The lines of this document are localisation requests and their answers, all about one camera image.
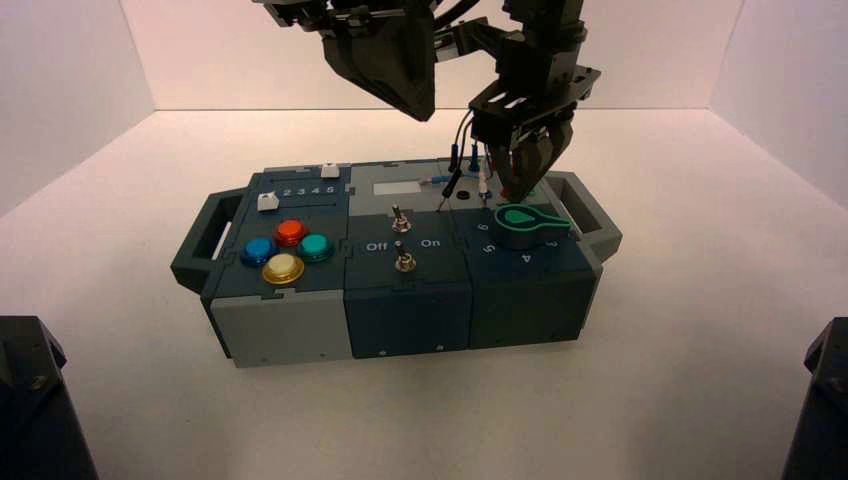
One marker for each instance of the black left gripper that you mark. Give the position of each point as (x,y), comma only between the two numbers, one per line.
(331,12)

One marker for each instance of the green push button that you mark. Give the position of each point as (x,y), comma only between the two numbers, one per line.
(315,247)

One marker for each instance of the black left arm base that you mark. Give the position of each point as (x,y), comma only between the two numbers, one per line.
(33,424)

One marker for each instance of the blue push button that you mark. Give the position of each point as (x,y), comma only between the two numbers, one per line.
(258,251)

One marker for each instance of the yellow push button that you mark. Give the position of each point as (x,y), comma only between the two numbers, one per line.
(283,268)

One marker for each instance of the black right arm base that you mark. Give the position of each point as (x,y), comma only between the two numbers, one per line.
(825,424)

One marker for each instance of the red push button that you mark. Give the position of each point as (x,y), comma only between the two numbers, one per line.
(291,232)

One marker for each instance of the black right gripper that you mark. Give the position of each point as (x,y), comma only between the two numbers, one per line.
(536,93)

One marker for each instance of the white display window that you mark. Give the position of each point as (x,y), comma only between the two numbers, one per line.
(397,188)

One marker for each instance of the metal toggle switch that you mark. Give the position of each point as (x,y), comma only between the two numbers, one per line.
(400,224)
(405,264)

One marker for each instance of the white slider knob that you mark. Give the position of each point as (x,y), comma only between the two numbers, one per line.
(267,202)
(330,171)

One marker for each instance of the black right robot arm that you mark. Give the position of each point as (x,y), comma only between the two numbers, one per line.
(543,13)

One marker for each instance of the green and black rotary knob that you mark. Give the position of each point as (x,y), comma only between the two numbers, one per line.
(525,228)

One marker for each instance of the grey and teal task box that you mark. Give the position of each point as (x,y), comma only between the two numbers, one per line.
(397,318)

